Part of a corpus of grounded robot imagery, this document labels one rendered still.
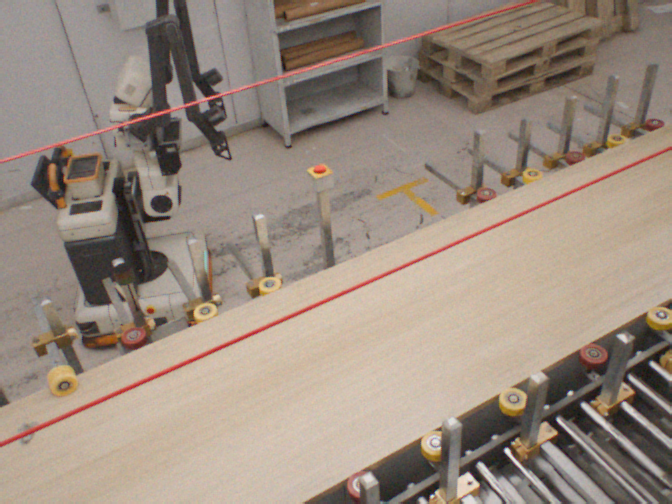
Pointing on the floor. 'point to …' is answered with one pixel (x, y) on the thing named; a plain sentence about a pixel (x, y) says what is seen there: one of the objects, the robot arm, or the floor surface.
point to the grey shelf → (279, 106)
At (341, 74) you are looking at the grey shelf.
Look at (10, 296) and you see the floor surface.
